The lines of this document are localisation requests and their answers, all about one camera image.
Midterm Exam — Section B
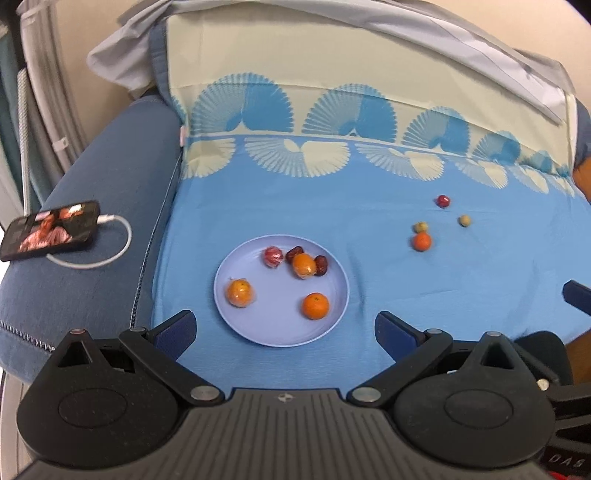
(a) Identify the small orange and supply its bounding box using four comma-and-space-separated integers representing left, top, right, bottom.
412, 231, 433, 252

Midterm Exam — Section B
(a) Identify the yellow-green longan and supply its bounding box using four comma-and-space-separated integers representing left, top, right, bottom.
413, 222, 429, 234
458, 215, 472, 227

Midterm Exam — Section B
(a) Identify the small red fruit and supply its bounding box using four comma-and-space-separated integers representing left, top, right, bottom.
437, 195, 451, 208

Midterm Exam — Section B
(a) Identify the black clothed knee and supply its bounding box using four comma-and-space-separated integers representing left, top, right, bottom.
515, 331, 573, 385

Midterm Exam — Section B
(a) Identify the wrapped orange on plate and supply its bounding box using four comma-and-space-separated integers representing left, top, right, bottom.
225, 278, 256, 308

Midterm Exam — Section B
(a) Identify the bare orange on plate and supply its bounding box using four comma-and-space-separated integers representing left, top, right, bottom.
301, 292, 331, 321

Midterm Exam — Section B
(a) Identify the cardboard box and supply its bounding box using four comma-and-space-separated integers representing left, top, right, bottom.
573, 155, 591, 202

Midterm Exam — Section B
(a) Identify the light blue round plate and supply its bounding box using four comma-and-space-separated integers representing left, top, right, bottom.
213, 234, 349, 348

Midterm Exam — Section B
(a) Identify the dark red date right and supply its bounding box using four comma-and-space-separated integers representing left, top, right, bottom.
315, 255, 329, 277

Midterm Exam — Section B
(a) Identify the dark red date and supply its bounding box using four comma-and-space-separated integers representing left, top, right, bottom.
315, 255, 329, 277
286, 246, 304, 264

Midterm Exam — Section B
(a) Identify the black smartphone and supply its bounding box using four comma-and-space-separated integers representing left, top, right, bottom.
1, 200, 100, 262

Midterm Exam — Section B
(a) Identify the dark red date left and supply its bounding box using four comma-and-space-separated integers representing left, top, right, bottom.
286, 246, 304, 264

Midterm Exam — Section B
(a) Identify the blue patterned cloth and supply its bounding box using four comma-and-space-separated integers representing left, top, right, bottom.
149, 8, 591, 393

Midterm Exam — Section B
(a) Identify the blue sofa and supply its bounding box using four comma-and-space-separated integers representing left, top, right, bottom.
0, 22, 187, 384

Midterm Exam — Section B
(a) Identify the white charging cable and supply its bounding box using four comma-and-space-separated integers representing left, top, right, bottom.
45, 214, 133, 270

